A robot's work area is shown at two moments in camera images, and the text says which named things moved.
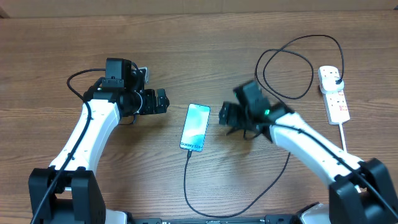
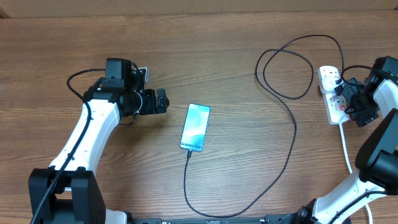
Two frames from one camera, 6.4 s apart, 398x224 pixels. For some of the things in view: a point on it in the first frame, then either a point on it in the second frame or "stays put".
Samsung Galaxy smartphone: x=194 y=130 stays put
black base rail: x=278 y=219 stays put
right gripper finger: x=227 y=114 → x=348 y=89
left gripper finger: x=162 y=102 stays put
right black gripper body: x=242 y=122 → x=362 y=104
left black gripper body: x=148 y=104 stays put
